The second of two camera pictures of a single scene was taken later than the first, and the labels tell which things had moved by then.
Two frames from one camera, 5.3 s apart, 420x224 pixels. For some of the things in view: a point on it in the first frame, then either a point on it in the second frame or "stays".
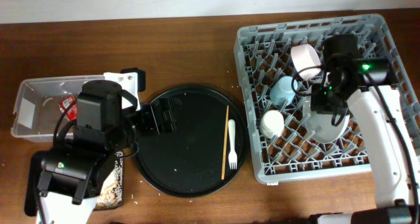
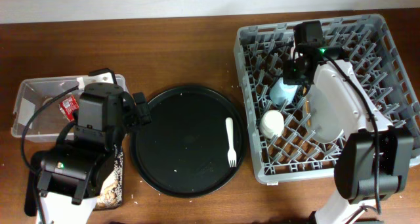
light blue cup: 281,92 stays
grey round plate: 320,125 stays
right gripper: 317,105 → 289,76
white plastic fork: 233,157 stays
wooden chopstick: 225,143 → 309,121
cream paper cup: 272,123 stays
